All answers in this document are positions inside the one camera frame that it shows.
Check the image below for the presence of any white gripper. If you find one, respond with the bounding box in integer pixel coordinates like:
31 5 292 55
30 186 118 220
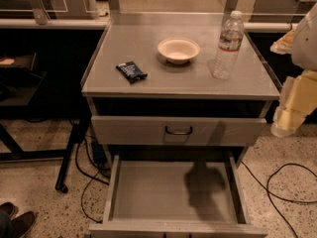
270 4 317 138

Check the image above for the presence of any dark blue rxbar wrapper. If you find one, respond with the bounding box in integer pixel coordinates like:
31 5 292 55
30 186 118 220
116 61 148 84

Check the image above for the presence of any grey drawer cabinet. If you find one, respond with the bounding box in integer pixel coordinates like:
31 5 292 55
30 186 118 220
80 11 284 238

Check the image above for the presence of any open grey middle drawer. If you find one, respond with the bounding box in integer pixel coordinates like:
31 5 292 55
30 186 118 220
89 155 267 238

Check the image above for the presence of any closed grey top drawer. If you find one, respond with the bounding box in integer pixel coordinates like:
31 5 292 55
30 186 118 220
91 116 265 147

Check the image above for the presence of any clear plastic water bottle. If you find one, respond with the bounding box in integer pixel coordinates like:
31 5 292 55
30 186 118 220
212 11 244 80

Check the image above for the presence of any white paper bowl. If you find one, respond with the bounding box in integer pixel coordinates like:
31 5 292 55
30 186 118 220
158 38 200 64

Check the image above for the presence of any dark side shelf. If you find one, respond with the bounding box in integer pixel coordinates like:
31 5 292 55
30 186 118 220
0 53 47 108

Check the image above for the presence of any dark shoe right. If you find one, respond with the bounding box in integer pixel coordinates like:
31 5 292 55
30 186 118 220
12 211 36 238

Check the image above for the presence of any dark shoe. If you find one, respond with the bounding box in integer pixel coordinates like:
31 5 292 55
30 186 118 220
12 211 36 238
0 202 18 218

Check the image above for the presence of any dark shoe left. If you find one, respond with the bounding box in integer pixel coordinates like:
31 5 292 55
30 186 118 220
0 202 18 218

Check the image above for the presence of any black floor cable right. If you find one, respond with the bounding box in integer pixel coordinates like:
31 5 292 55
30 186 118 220
241 161 317 238

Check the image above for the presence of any black floor cable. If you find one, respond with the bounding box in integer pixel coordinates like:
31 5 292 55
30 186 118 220
241 161 317 238
74 136 112 224

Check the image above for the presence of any black drawer handle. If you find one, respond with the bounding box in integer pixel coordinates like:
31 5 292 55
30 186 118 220
164 126 193 136

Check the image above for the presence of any black table leg frame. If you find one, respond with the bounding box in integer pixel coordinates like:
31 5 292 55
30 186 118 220
0 118 90 193

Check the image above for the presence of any black floor cable left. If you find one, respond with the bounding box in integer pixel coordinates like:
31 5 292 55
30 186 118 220
74 136 112 224

